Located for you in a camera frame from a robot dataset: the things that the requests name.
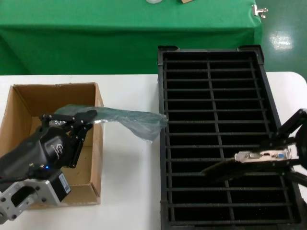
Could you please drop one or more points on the black slotted container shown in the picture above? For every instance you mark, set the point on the black slotted container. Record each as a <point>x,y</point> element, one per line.
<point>161,95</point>

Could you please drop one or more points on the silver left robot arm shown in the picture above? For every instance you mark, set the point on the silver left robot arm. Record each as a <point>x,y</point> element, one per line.
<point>24,198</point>

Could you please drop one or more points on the graphics card with metal bracket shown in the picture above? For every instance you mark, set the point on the graphics card with metal bracket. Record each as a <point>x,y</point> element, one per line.
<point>239,167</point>

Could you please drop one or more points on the translucent antistatic bag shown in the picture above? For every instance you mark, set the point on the translucent antistatic bag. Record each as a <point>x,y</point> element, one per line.
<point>134,119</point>

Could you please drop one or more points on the green tablecloth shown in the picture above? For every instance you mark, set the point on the green tablecloth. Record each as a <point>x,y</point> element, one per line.
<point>96,43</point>

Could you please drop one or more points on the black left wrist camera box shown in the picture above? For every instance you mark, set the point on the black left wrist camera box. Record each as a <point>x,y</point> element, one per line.
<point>61,185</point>

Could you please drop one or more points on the metal binder clip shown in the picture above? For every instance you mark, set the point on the metal binder clip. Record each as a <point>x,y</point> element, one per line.
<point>256,10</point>

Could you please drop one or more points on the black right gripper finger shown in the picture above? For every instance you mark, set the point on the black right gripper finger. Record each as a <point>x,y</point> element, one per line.
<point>298,178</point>
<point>285,131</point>

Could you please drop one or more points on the clear tape roll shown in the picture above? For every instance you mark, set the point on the clear tape roll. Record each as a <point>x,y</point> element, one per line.
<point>153,1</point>

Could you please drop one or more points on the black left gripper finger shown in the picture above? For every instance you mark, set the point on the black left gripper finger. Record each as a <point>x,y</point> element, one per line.
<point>81,117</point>
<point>78,143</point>

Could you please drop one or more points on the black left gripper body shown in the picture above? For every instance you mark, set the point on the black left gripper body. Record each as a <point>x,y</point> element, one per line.
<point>48,151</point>

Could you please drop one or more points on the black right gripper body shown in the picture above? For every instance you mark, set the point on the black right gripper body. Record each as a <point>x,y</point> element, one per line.
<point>302,146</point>

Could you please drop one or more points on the flat carton with open lid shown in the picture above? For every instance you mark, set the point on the flat carton with open lid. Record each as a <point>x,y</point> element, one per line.
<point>185,1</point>

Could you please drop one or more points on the open brown cardboard box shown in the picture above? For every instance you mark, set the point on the open brown cardboard box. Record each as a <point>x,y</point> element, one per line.
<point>55,95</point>

